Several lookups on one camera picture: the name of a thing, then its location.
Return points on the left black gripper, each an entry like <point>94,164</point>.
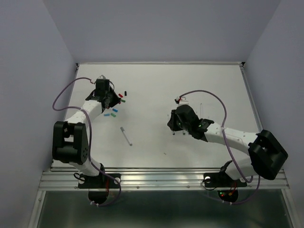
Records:
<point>116,99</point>

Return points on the grey cap pen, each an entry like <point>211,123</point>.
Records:
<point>126,136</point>

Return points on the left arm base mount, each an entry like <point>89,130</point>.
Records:
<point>102,190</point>

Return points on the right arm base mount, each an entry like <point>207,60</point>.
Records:
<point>214,180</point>

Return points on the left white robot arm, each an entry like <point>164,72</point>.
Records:
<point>72,138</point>

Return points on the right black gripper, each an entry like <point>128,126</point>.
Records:
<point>171,123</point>

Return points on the aluminium front rail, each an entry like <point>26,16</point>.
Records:
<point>61,178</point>

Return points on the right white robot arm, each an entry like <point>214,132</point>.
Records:
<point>265,155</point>

